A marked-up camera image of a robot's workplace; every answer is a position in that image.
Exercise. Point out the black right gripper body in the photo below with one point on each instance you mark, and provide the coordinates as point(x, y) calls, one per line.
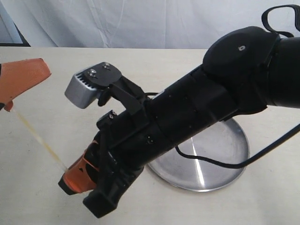
point(125, 144)

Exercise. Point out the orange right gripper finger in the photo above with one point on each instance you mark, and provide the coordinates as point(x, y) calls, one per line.
point(82, 175)

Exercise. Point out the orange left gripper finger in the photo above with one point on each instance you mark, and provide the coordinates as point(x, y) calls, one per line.
point(18, 77)

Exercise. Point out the thin beige flexible strip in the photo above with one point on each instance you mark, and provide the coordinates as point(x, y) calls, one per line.
point(41, 141)

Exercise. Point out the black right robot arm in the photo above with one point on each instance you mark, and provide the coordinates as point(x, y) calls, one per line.
point(242, 73)

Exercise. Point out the round stainless steel plate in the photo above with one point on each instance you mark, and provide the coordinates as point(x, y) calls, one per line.
point(224, 141)

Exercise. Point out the white backdrop cloth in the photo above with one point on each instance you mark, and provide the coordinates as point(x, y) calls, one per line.
point(154, 24)

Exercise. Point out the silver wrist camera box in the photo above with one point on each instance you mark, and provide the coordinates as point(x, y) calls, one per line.
point(80, 90)

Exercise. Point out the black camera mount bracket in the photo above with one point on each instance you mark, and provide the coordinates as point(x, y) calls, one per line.
point(110, 83)

